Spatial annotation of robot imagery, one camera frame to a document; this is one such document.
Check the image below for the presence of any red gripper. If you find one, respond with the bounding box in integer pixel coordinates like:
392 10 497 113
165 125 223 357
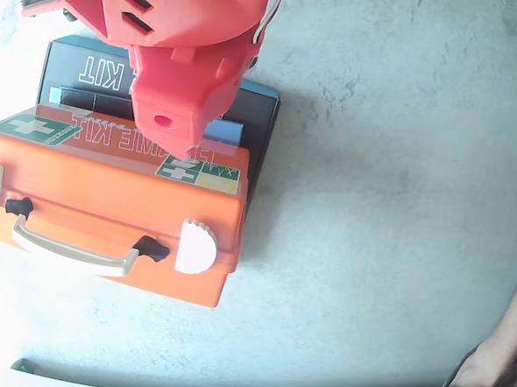
126 36 265 166

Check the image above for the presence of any white plate rim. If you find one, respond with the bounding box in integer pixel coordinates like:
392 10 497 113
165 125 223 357
10 205 143 285

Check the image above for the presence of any red robot arm base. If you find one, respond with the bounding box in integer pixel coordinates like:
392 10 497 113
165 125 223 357
18 0 81 25

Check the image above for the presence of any orange first aid box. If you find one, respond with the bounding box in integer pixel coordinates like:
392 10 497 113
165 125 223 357
0 92 260 322

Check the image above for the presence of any black kit box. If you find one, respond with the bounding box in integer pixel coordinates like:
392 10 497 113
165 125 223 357
32 22 287 222

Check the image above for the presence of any grey sandal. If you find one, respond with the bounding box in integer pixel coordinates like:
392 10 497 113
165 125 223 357
432 344 489 387

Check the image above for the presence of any bare human foot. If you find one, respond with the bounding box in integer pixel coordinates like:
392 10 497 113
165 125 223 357
443 245 517 387

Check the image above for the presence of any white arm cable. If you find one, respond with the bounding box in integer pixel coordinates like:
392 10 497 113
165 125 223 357
250 0 293 45

